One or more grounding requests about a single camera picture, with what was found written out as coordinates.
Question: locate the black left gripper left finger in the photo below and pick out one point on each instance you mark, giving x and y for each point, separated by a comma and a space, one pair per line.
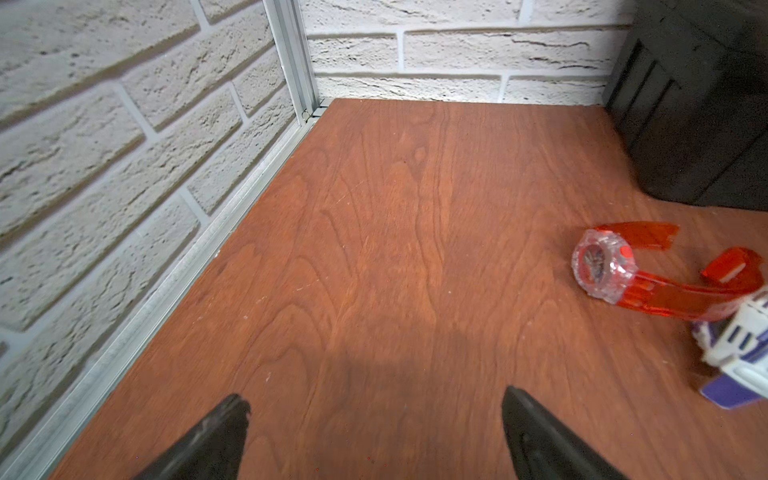
211, 449

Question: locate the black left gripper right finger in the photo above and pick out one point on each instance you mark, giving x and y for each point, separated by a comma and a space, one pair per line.
542, 447

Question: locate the red translucent watch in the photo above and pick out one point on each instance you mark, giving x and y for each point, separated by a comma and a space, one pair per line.
604, 265

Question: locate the purple white toy watch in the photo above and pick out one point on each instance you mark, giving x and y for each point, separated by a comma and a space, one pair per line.
737, 347

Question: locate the black plastic toolbox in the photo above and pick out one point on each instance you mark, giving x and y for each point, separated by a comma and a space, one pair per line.
688, 96

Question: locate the aluminium floor rail left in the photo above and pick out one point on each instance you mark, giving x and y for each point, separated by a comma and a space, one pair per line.
39, 454

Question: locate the aluminium corner post left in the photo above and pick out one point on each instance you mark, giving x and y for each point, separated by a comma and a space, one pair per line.
291, 42

